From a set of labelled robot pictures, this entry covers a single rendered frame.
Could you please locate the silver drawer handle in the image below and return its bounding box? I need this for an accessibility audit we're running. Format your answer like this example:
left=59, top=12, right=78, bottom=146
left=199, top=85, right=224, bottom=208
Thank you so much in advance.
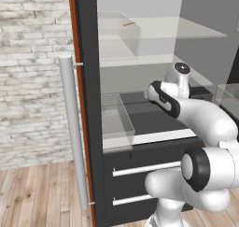
left=111, top=161, right=183, bottom=178
left=111, top=192, right=156, bottom=207

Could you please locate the grey fridge door handle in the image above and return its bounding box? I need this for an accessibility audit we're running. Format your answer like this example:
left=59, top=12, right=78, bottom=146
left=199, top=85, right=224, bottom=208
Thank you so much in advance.
left=58, top=55, right=96, bottom=212

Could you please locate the black fridge door orange edge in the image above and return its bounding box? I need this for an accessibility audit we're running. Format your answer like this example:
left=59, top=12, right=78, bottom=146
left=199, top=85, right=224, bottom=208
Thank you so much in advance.
left=67, top=0, right=106, bottom=227

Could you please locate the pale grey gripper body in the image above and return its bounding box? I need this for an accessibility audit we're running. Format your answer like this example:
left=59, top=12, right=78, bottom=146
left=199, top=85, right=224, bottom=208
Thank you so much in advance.
left=143, top=86, right=154, bottom=102

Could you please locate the black fridge drawer front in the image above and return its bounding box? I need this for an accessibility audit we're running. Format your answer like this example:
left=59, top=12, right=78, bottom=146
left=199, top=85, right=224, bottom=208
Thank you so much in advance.
left=103, top=135, right=204, bottom=190
left=105, top=182, right=194, bottom=227

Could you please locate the glass fridge shelf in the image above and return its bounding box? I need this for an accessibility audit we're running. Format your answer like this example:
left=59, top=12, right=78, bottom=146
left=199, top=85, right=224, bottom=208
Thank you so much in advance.
left=135, top=16, right=229, bottom=40

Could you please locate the white edged black shelf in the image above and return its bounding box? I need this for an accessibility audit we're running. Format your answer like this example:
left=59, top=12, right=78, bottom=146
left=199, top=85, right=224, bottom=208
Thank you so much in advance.
left=119, top=90, right=215, bottom=147

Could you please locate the clear door bin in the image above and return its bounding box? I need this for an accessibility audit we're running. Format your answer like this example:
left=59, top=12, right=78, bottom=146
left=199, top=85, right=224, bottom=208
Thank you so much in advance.
left=97, top=10, right=143, bottom=63
left=214, top=82, right=239, bottom=111
left=100, top=92, right=136, bottom=153

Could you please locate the black fridge body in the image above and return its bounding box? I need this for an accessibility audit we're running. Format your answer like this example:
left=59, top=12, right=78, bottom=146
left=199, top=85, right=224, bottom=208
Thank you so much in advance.
left=94, top=0, right=239, bottom=227

